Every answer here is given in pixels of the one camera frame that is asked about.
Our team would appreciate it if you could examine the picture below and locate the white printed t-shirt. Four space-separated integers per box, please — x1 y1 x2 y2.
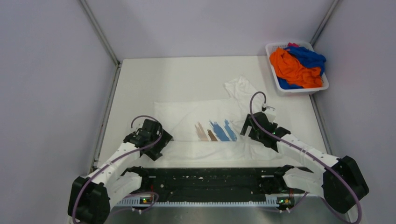
154 76 282 162

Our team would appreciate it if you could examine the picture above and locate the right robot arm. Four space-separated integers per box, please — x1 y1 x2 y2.
240 112 369 214

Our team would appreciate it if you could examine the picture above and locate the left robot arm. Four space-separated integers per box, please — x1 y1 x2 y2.
67 115 174 224

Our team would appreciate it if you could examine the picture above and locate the orange t-shirt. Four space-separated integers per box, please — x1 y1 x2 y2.
269 47 324 89

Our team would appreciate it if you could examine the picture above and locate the white plastic basket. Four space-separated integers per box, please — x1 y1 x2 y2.
265 42 329 97

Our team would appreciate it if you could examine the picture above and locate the blue t-shirt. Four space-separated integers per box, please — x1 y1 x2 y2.
276 45 327 90

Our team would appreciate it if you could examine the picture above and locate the pink t-shirt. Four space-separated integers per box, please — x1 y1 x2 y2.
288 42 299 47

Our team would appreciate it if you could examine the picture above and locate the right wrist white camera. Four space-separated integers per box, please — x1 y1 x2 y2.
262 105 276 123

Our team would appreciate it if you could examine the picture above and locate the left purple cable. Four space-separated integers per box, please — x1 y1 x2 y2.
71 115 164 224

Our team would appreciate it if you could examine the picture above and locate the purple cable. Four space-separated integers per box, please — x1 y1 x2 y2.
71 115 164 224
249 91 363 224

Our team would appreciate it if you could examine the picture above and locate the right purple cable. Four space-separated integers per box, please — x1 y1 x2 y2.
249 91 363 224

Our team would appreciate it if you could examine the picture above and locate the left corner metal post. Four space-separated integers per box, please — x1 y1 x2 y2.
78 0 121 67

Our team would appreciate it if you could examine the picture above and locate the corner metal post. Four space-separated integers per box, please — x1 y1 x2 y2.
78 0 121 67
310 0 342 46

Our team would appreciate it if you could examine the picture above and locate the right corner metal post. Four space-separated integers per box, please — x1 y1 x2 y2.
310 0 342 46

